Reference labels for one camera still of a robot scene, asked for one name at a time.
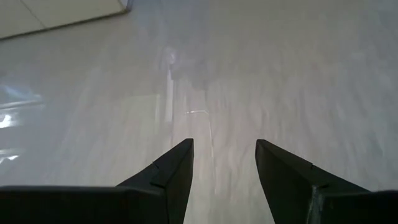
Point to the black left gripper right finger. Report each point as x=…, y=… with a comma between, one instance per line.
x=311, y=199

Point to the beige fabric storage bin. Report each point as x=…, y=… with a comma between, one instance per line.
x=46, y=15

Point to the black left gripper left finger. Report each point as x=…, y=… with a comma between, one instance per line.
x=140, y=202

